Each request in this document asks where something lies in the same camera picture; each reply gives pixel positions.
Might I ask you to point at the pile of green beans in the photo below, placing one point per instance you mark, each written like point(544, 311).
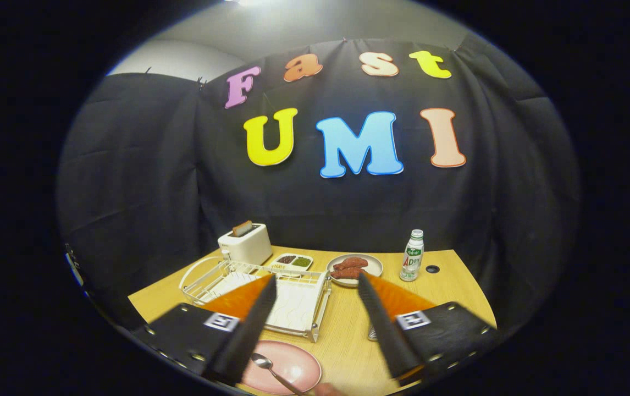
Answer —
point(302, 262)

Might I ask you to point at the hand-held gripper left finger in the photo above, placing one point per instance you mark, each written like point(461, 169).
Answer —
point(249, 335)

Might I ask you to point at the white divided tray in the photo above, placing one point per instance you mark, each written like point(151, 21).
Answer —
point(269, 264)

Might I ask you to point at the white drip tray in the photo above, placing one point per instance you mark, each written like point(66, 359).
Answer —
point(298, 308)

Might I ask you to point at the white and green drink bottle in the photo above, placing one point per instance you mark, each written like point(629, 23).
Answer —
point(411, 264)

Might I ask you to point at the black backdrop cloth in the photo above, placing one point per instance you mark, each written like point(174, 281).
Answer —
point(485, 220)

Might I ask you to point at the pink plate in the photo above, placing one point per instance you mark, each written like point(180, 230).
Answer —
point(293, 366)

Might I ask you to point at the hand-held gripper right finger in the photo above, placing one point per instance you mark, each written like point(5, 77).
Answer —
point(389, 335)

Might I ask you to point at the brown toast slice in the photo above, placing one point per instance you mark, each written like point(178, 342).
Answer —
point(242, 228)

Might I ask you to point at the white toaster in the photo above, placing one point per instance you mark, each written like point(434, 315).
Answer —
point(246, 247)

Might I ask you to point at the red meat piece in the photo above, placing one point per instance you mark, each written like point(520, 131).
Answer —
point(356, 262)
point(345, 273)

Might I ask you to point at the pile of dark red beans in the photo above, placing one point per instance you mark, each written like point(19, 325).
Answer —
point(286, 259)

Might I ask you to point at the beige plate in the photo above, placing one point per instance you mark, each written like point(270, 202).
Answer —
point(374, 267)

